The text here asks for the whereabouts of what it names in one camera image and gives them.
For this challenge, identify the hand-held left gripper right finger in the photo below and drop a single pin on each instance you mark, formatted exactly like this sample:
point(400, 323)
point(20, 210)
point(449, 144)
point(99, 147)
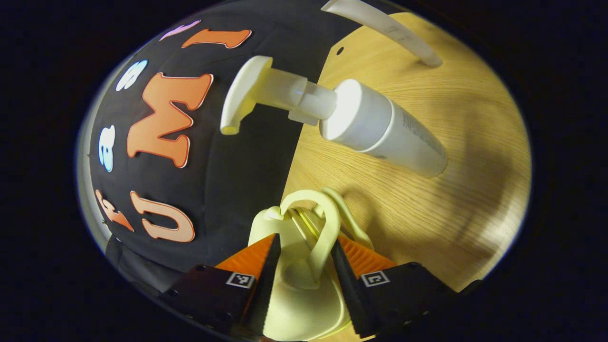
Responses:
point(344, 285)

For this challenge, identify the white skin care tube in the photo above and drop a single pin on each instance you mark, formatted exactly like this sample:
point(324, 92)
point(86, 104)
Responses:
point(394, 33)

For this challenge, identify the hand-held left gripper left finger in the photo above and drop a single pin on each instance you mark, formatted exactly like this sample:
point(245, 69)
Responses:
point(266, 285)

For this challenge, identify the white pump bottle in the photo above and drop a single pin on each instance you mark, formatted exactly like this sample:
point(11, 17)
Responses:
point(380, 128)

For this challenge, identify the black backdrop cloth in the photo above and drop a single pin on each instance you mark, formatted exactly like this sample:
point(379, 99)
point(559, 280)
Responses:
point(237, 190)

